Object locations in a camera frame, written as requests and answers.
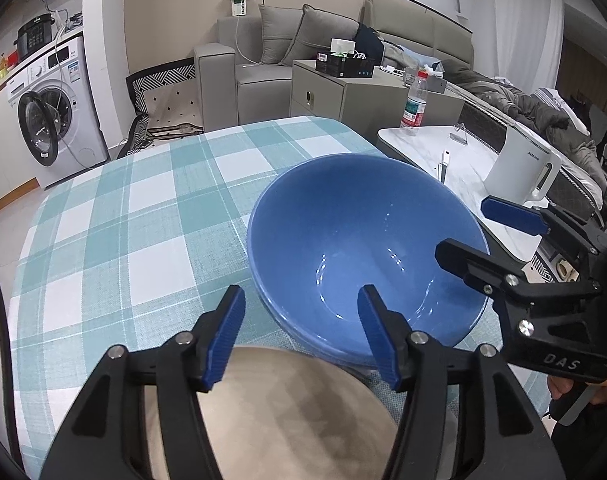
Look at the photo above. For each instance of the blue bowl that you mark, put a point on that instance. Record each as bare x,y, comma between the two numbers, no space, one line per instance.
343,220
333,358
303,341

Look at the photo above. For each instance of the person's right forearm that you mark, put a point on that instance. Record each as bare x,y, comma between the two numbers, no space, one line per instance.
593,445

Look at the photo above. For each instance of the grey cushion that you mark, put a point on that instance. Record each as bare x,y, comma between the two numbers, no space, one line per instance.
278,35
323,35

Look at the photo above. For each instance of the small metal stand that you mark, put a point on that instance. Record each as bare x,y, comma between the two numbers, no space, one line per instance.
458,136

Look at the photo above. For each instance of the white electric kettle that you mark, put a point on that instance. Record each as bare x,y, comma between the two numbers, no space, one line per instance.
518,165

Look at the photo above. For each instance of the yellow green toy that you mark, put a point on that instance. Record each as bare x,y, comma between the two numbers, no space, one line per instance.
5,67

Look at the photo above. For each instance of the white box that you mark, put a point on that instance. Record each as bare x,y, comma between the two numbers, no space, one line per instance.
343,47

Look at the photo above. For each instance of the white wall power strip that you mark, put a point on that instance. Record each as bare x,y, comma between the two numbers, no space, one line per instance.
242,2

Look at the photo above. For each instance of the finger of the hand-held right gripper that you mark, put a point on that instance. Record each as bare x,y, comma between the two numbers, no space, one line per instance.
478,265
513,215

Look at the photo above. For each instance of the person's right hand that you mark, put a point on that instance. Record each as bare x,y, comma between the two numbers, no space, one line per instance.
559,387

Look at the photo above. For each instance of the cream round plate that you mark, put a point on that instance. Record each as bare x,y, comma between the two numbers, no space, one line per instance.
293,410

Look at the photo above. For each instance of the black box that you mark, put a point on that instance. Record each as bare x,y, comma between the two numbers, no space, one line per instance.
343,66

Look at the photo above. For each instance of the grey sofa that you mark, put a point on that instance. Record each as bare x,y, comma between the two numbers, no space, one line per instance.
218,85

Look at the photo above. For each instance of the white curtain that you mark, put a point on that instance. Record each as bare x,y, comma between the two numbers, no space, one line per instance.
528,20

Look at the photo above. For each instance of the clear plastic water bottle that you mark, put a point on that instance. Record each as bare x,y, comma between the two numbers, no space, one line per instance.
413,110

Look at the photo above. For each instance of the black pressure cooker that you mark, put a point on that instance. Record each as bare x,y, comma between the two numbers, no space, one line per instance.
33,37

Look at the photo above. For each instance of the teal checked tablecloth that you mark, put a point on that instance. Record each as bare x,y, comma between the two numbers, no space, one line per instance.
133,220

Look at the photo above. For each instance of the white washing machine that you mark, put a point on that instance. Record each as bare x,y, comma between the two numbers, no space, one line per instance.
78,110

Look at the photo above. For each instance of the grey tissue box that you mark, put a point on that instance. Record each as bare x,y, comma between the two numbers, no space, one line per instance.
436,83

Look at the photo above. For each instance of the grey side cabinet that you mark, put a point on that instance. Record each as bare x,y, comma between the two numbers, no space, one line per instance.
318,95

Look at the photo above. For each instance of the white marble side table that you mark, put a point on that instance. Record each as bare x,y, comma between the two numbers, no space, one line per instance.
423,145

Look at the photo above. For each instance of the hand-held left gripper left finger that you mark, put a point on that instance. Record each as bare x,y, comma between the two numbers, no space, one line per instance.
226,340

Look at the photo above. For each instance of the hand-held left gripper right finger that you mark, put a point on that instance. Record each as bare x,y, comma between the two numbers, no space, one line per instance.
381,340

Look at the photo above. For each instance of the dark clothing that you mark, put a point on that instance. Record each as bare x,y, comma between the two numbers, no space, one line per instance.
368,45

